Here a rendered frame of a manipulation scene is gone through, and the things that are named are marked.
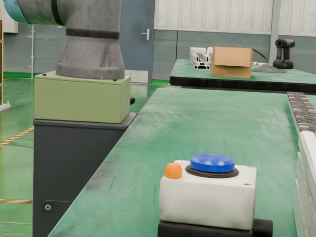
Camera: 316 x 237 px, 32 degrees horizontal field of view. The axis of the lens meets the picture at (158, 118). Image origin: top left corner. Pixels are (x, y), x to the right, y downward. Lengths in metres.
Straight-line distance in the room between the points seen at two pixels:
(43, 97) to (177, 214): 0.72
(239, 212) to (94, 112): 0.71
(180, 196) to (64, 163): 0.71
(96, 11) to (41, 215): 0.44
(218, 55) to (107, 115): 1.70
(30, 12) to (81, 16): 0.13
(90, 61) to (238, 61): 1.70
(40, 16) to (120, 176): 0.60
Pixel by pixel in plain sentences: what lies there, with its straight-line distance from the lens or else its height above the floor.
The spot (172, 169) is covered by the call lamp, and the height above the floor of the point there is 0.85.
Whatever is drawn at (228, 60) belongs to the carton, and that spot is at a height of 0.87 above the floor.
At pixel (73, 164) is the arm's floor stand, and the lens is 1.15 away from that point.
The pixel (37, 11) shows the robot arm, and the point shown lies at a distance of 1.22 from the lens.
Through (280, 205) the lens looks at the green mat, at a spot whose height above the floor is 0.78.
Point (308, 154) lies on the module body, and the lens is 0.48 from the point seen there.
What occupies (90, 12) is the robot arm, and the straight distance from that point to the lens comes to 1.16.
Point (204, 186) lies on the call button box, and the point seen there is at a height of 0.84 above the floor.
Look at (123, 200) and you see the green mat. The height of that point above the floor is 0.78.
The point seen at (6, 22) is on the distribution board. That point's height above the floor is 1.15.
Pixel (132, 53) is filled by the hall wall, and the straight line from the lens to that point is 11.64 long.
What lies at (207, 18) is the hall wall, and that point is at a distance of 11.61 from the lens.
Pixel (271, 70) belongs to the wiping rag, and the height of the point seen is 0.79.
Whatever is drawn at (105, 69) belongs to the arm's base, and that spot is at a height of 0.89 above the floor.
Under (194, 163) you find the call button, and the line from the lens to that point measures 0.48.
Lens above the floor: 0.95
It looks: 8 degrees down
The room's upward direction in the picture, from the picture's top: 3 degrees clockwise
